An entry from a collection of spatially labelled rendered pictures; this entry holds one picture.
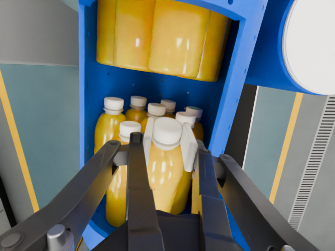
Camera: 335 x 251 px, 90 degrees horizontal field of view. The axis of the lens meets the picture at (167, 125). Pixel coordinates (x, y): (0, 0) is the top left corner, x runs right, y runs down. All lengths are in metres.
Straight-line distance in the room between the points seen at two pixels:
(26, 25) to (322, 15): 0.88
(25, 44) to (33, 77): 0.94
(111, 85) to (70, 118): 1.29
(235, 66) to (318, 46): 0.30
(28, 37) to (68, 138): 1.08
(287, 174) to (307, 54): 1.75
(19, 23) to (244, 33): 0.75
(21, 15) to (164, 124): 0.73
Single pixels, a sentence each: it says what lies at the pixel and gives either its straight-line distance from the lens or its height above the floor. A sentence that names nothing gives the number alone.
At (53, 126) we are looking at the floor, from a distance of 1.78.
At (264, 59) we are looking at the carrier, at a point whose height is 0.97.
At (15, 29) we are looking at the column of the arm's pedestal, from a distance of 0.82.
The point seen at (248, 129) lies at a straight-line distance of 1.52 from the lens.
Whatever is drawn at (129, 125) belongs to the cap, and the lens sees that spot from 0.31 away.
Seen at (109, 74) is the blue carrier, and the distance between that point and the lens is 0.41.
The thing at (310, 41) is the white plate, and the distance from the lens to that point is 0.50.
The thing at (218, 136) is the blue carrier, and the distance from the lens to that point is 0.25.
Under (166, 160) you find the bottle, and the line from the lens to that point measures 0.22.
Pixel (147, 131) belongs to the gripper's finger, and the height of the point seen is 1.27.
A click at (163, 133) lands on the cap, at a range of 0.20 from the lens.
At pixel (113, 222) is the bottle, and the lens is 0.41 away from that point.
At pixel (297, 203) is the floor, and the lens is 2.46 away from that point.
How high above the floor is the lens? 1.43
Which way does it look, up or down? 72 degrees down
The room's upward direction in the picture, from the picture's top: 175 degrees clockwise
